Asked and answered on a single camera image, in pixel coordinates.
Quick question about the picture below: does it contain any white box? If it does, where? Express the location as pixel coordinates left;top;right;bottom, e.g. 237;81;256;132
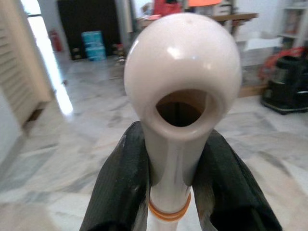
242;31;282;70

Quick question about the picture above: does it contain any white shelf unit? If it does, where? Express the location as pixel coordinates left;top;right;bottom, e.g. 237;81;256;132
276;0;308;50

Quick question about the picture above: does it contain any black cabinet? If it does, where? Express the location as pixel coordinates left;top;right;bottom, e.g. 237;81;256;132
57;0;121;60

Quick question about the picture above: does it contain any wooden table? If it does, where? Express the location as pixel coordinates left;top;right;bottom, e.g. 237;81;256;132
136;12;258;37

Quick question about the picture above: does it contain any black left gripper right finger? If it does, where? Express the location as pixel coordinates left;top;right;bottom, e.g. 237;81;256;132
190;129;282;231

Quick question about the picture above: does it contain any cream louvered door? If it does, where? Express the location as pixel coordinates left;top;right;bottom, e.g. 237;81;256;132
0;0;53;127

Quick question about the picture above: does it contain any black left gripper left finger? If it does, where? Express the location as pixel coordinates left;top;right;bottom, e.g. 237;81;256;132
79;121;151;231

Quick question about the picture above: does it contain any black and red vacuum cleaner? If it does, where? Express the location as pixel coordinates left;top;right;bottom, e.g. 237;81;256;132
258;47;308;115

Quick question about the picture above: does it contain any red fire extinguisher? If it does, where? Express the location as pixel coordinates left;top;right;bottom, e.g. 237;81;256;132
49;28;64;52

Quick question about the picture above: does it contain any stack of blue boxes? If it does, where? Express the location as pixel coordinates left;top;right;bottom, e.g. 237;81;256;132
81;30;107;62

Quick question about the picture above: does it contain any red bag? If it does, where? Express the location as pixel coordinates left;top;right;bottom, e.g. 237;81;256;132
153;0;181;15

